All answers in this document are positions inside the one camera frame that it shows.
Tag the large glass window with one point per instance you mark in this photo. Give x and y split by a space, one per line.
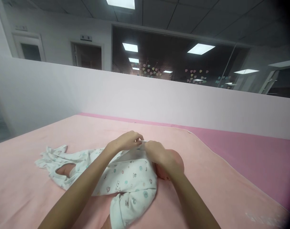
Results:
178 52

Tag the small door sign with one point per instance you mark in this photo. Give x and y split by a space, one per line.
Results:
86 37
21 28

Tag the group of heart stickers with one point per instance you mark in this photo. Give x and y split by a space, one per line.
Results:
173 72

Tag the ceiling light panel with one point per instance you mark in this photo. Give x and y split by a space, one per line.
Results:
121 3

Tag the person's left hand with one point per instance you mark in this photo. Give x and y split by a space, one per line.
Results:
121 142

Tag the white printed baby romper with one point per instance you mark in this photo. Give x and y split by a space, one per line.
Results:
128 176

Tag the baby doll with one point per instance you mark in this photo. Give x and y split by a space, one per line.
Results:
176 160

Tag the dark pink mattress sheet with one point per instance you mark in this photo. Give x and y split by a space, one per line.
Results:
254 155

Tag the light pink blanket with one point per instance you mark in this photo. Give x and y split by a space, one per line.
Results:
27 190

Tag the person's left fingers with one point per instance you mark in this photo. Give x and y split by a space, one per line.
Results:
134 137

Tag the person's right hand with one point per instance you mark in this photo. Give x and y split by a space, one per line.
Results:
162 156

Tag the white framed glass door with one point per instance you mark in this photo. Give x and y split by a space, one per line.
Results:
278 82

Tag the white door with window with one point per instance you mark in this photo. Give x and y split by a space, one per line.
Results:
30 47

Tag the dark open doorway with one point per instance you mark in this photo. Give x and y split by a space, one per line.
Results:
88 56

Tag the person's right fingers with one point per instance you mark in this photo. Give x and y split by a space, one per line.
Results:
150 146

